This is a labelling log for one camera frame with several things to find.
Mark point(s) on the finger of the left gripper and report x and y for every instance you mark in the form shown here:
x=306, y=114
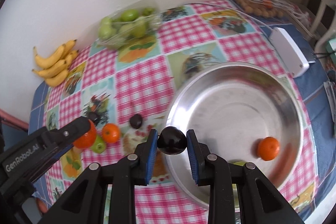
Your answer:
x=62, y=138

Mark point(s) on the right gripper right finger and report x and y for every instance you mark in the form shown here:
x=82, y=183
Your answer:
x=259, y=199

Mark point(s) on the green framed whiteboard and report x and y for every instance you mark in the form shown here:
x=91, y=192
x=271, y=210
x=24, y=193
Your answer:
x=331, y=46

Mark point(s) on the green round fruit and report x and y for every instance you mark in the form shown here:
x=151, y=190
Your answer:
x=239, y=163

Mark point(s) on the orange tangerine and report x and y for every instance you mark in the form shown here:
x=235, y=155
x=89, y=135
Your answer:
x=88, y=139
x=268, y=148
x=110, y=133

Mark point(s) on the smartphone in clear case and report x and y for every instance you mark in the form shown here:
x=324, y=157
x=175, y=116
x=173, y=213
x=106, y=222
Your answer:
x=330, y=92

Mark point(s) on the clear box of nuts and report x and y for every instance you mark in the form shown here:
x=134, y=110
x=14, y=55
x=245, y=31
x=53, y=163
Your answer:
x=272, y=8

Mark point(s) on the person's hand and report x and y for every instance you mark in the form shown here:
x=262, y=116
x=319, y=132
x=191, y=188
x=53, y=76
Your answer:
x=41, y=206

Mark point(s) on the pink checkered tablecloth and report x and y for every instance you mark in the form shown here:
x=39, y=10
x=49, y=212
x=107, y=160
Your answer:
x=143, y=77

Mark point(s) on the dark plum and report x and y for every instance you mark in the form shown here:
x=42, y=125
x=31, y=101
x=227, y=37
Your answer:
x=136, y=121
x=94, y=117
x=171, y=141

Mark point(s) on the white plastic box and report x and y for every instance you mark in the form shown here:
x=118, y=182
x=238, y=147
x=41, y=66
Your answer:
x=290, y=53

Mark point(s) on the green mango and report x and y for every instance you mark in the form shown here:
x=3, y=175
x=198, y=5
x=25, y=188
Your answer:
x=99, y=145

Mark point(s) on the clear tray of green fruits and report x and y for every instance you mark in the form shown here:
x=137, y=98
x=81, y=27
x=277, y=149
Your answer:
x=134, y=21

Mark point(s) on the large steel basin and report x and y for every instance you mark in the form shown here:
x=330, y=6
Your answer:
x=233, y=106

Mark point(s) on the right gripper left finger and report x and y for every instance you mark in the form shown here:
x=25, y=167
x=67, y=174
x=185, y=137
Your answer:
x=84, y=201

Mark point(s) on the yellow banana bunch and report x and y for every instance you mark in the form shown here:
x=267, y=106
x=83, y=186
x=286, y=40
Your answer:
x=55, y=68

